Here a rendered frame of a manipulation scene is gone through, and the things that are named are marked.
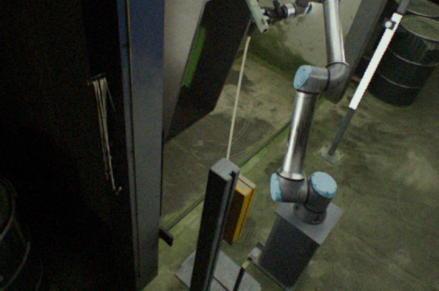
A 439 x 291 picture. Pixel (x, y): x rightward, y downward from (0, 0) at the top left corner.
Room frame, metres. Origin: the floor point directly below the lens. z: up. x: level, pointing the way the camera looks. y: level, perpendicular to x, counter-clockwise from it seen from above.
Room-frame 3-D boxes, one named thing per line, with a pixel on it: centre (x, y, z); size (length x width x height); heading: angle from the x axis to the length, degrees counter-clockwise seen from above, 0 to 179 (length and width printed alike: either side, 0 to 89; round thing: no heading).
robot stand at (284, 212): (1.28, -0.59, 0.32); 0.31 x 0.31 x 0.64; 57
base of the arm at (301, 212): (1.28, -0.59, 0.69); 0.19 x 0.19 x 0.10
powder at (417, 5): (4.38, -2.04, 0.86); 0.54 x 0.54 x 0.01
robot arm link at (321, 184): (1.28, -0.58, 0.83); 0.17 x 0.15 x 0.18; 96
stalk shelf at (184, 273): (0.71, -0.10, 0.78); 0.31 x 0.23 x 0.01; 57
